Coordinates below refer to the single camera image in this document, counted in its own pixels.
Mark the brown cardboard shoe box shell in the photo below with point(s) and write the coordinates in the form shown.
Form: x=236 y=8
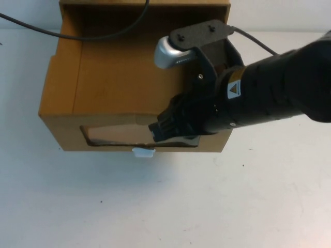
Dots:
x=227 y=10

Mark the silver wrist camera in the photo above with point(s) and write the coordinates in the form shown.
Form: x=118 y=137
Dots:
x=165 y=51

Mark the cardboard drawer with glossy window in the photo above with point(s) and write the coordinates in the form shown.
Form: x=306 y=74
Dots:
x=116 y=77

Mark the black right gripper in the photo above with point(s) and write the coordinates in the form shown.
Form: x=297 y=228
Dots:
x=196 y=111

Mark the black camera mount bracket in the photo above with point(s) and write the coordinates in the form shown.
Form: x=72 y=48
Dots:
x=199 y=33

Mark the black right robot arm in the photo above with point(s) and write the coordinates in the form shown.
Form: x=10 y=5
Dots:
x=284 y=85

